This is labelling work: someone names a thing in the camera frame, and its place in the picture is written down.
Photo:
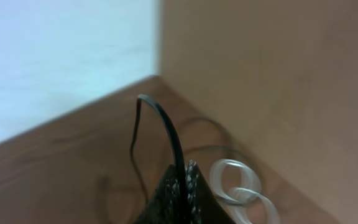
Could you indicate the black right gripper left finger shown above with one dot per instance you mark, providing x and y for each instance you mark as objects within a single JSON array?
[{"x": 164, "y": 206}]

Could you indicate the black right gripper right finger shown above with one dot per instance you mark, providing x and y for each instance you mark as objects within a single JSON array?
[{"x": 204, "y": 208}]

